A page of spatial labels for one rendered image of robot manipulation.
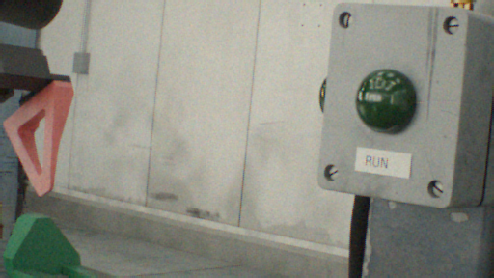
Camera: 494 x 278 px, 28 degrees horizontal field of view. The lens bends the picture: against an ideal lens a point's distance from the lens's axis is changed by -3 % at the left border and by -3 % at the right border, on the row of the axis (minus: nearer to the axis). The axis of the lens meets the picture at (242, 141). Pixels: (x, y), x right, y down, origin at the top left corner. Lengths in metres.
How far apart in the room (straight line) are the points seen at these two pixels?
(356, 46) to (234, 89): 6.99
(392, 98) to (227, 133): 7.05
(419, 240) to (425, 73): 0.10
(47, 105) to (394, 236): 0.31
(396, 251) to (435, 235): 0.03
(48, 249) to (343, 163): 5.75
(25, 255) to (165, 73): 2.47
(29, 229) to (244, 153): 1.98
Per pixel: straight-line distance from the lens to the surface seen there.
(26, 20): 0.80
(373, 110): 0.45
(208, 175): 7.61
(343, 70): 0.47
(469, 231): 0.49
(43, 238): 6.18
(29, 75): 0.71
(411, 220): 0.51
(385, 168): 0.46
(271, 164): 7.21
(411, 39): 0.46
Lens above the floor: 1.28
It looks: 3 degrees down
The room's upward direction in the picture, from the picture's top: 5 degrees clockwise
